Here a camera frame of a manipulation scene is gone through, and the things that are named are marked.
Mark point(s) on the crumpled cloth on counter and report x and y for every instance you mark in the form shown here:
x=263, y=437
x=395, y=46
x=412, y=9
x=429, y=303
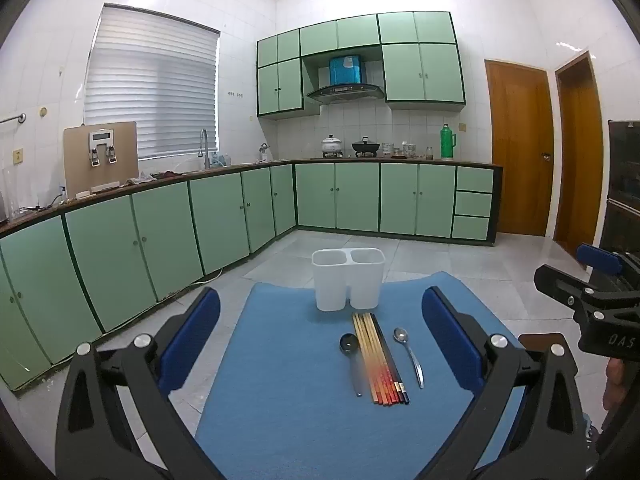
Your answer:
x=150, y=177

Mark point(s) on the white window blind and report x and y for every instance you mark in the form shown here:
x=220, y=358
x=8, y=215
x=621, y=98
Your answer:
x=150, y=90

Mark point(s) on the green base cabinet with drawers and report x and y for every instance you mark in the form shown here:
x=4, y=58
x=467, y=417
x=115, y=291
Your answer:
x=390, y=200

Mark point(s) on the cardboard board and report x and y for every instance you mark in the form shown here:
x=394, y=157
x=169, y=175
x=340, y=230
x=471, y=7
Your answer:
x=75, y=160

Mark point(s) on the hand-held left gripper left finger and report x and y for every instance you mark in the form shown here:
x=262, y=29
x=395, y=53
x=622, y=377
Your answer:
x=192, y=335

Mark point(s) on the black chopstick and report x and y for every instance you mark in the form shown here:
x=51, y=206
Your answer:
x=391, y=360
x=387, y=360

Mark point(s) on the blue table mat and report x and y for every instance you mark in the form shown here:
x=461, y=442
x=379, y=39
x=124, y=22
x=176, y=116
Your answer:
x=290, y=385

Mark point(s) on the black spoon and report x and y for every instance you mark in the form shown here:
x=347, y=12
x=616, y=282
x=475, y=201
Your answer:
x=346, y=343

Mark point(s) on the person's right hand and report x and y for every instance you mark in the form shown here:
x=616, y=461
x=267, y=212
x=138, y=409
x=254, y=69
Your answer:
x=611, y=385

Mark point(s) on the black wok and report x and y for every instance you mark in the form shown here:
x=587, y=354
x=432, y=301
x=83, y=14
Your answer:
x=365, y=147

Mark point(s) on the brown wooden door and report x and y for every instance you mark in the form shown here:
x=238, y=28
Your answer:
x=580, y=160
x=520, y=150

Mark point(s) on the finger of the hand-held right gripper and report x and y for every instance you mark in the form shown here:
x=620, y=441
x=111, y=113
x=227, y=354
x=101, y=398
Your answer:
x=597, y=257
x=565, y=285

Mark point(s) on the white cooking pot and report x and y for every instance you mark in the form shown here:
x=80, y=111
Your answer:
x=332, y=145

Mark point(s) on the green wall cabinet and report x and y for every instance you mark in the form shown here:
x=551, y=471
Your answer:
x=425, y=70
x=280, y=85

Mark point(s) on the white two-compartment utensil holder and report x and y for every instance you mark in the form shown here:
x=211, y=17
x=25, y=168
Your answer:
x=330, y=280

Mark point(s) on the glass jar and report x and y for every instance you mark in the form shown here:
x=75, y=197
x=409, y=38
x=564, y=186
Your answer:
x=410, y=150

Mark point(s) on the long green base cabinet run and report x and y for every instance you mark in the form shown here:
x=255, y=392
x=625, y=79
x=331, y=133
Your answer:
x=125, y=250

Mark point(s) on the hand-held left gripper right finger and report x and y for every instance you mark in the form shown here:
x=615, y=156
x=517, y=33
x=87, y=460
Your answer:
x=450, y=335

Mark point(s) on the white device on board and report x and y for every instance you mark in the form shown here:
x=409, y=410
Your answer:
x=102, y=136

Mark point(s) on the chrome towel rail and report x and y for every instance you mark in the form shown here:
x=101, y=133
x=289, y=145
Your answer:
x=12, y=119

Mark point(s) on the clear plastic container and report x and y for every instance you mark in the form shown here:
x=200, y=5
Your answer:
x=17, y=190

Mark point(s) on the black glass cabinet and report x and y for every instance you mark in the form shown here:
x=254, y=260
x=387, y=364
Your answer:
x=622, y=185

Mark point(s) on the silver metal spoon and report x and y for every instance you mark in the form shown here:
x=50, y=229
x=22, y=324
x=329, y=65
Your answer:
x=400, y=335

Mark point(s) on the small chrome tap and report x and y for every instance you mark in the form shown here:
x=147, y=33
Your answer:
x=263, y=149

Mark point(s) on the gas stove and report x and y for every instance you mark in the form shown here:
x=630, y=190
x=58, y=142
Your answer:
x=345, y=156

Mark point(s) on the green cabinet above hood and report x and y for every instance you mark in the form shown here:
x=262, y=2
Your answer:
x=340, y=35

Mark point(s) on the tall chrome kitchen faucet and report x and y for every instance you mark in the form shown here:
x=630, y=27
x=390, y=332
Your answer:
x=203, y=140

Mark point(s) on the green thermos flask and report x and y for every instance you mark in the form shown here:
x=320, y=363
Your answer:
x=447, y=145

